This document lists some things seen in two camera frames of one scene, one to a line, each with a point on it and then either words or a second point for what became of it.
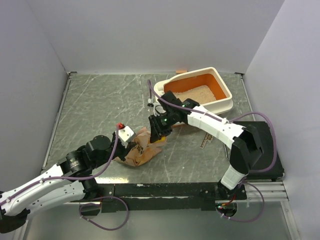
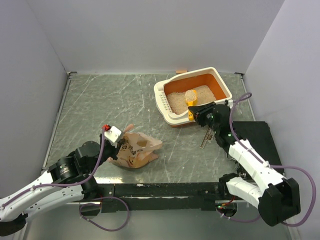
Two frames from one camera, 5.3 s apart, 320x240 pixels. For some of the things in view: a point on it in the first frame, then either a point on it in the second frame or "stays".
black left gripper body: [120, 150] to [109, 150]
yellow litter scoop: [162, 139] to [191, 98]
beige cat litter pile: [201, 94] stays
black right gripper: [156, 131] to [199, 111]
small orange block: [181, 71] stays
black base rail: [141, 197] stays
